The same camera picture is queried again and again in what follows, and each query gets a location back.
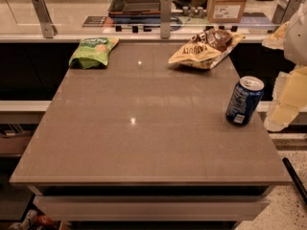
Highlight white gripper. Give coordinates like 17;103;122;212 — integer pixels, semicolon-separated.
262;1;307;132

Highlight blue pepsi can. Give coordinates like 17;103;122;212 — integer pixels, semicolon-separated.
225;76;265;126

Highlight yellow brown chip bag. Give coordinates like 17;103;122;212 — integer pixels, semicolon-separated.
169;29;245;70

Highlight green rice chip bag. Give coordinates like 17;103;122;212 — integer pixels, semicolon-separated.
69;37;119;69

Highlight cardboard box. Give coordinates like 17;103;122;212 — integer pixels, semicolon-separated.
206;0;247;23

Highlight black rod on floor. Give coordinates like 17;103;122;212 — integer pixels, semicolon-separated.
282;157;307;205

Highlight white drawer front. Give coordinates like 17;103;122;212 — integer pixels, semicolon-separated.
34;196;270;221

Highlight snack packages under table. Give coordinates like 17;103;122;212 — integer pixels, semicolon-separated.
8;210;59;230

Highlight right metal glass bracket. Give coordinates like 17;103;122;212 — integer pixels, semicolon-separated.
272;0;302;24

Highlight left metal glass bracket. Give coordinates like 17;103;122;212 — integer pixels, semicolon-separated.
31;0;58;38

